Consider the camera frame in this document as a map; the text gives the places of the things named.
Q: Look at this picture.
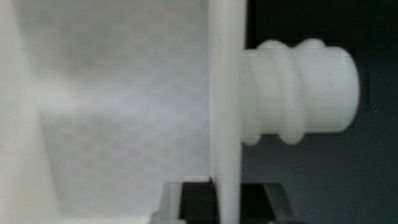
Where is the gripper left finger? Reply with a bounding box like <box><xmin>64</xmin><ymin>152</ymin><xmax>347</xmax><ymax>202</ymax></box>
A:
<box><xmin>150</xmin><ymin>180</ymin><xmax>215</xmax><ymax>224</ymax></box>

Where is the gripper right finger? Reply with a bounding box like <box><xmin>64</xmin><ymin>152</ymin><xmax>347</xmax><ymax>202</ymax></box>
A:
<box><xmin>240</xmin><ymin>183</ymin><xmax>297</xmax><ymax>224</ymax></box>

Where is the white cabinet body box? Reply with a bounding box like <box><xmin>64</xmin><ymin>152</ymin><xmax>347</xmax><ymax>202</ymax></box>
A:
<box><xmin>0</xmin><ymin>0</ymin><xmax>361</xmax><ymax>224</ymax></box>

